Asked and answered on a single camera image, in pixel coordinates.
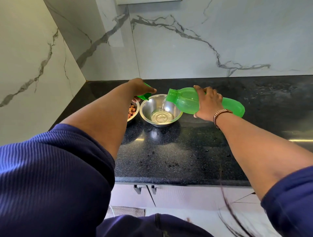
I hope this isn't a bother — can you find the person's left hand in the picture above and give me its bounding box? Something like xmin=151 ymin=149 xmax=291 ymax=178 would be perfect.
xmin=127 ymin=78 xmax=157 ymax=103

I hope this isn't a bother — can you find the person's right hand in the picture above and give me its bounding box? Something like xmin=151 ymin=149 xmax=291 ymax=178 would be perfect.
xmin=193 ymin=85 xmax=224 ymax=122

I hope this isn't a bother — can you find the green bottle cap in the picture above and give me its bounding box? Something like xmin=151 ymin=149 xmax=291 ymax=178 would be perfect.
xmin=137 ymin=83 xmax=153 ymax=101

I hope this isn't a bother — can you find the green plastic bottle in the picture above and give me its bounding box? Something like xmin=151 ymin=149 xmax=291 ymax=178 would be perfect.
xmin=166 ymin=87 xmax=246 ymax=118

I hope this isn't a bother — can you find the person's left forearm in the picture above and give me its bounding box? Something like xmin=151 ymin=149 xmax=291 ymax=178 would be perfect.
xmin=60 ymin=81 xmax=134 ymax=161

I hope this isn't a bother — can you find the person's right forearm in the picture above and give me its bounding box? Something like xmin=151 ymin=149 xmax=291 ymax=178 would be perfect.
xmin=215 ymin=113 xmax=313 ymax=201

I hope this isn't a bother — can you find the large steel bowl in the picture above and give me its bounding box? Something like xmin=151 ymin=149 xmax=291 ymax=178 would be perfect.
xmin=139 ymin=94 xmax=183 ymax=127

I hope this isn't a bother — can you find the rose gold wristwatch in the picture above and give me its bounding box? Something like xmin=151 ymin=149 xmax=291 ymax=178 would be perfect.
xmin=213 ymin=109 xmax=233 ymax=130

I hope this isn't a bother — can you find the pile of brown nuts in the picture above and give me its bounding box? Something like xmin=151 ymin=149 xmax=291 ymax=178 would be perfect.
xmin=127 ymin=104 xmax=137 ymax=119

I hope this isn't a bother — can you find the small steel bowl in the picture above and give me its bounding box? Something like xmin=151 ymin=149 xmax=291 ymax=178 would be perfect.
xmin=127 ymin=99 xmax=140 ymax=122

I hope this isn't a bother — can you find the wide white cabinet door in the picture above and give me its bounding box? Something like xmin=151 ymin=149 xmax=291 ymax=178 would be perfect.
xmin=147 ymin=185 xmax=256 ymax=211

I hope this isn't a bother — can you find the narrow white cabinet door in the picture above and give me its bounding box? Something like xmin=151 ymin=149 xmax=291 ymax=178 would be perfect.
xmin=110 ymin=184 xmax=156 ymax=208

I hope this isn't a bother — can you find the beige floor mat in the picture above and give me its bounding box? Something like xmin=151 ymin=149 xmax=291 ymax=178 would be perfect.
xmin=105 ymin=206 xmax=145 ymax=219

